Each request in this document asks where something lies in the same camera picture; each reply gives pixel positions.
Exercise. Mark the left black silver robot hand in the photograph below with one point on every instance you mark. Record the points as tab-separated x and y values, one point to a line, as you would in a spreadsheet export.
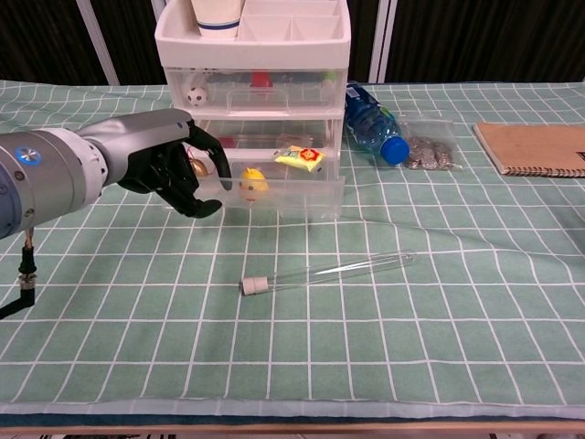
155	160

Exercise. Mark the yellow duck toy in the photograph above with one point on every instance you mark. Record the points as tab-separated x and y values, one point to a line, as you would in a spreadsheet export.
253	183

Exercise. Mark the clear drawer with bell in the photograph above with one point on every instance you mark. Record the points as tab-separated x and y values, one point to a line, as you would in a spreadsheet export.
301	196

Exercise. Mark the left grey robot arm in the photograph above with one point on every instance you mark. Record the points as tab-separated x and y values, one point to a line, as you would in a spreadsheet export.
41	183

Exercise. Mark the clear drawer with soccer ball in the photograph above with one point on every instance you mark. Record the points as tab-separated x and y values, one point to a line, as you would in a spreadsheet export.
306	96

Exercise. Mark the small red item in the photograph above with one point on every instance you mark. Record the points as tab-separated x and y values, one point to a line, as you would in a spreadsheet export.
228	142

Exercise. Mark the small soccer ball toy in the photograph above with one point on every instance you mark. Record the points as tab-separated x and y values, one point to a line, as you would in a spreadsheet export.
197	96

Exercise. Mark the red toy piece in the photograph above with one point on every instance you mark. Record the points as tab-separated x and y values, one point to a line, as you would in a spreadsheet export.
260	78

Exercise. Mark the yellow snack packet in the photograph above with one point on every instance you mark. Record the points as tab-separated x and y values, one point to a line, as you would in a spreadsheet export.
299	157

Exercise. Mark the white paper cup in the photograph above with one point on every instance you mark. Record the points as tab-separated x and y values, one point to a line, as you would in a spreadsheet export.
217	18

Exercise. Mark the green white small tube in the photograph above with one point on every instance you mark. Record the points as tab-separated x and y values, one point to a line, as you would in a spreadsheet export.
329	78

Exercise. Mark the glass test tube white stopper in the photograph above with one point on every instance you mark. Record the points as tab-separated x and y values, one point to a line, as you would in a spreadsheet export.
320	274

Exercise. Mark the blue plastic water bottle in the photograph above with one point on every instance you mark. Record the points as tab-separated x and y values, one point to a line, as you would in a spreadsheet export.
370	125

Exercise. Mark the dark blue under cloth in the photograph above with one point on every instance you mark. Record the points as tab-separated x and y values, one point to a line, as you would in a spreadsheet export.
137	421

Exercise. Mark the clear bag of coins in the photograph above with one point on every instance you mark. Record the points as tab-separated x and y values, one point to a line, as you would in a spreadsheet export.
429	153

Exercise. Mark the green checked tablecloth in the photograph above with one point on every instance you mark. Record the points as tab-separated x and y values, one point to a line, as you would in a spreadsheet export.
411	320

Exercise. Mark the black pleated curtain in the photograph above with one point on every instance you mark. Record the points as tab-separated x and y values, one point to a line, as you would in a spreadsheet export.
480	36

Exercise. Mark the brown spiral notebook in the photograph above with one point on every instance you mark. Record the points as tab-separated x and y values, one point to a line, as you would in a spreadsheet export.
530	148

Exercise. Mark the white partition post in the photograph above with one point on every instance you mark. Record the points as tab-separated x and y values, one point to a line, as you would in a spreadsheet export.
98	41
381	41

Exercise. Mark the white plastic drawer unit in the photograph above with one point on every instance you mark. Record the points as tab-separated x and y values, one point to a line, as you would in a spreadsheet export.
251	50

